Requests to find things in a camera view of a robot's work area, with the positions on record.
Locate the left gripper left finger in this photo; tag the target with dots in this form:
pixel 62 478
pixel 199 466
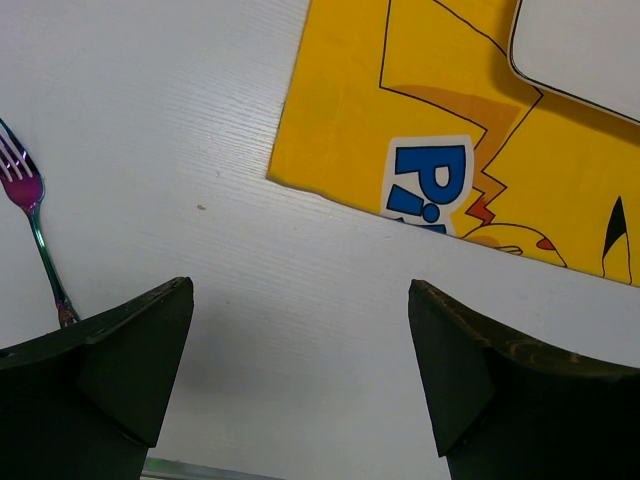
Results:
pixel 88 401

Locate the iridescent metal fork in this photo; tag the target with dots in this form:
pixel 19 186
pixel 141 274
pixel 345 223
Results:
pixel 24 186

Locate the white rectangular ceramic plate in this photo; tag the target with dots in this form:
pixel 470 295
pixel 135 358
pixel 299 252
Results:
pixel 586 50

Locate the yellow Pikachu cloth placemat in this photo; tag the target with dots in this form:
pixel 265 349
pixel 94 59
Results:
pixel 411 110

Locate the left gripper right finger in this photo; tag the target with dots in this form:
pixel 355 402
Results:
pixel 505 405

